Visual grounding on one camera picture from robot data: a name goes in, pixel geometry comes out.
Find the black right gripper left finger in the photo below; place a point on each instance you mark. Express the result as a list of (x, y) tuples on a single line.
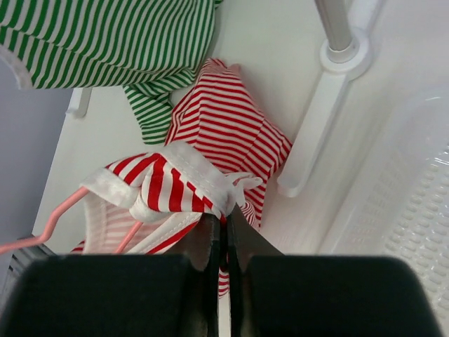
[(168, 294)]

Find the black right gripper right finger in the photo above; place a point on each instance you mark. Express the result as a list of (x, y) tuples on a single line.
[(273, 294)]

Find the red striped tank top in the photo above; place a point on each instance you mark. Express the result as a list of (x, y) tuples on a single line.
[(219, 153)]

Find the green striped tank top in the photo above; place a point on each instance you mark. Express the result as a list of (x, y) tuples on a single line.
[(148, 48)]

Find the white plastic basket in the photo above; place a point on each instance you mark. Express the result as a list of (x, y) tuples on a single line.
[(398, 204)]

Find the white and silver clothes rack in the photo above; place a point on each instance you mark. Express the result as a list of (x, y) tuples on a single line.
[(299, 59)]

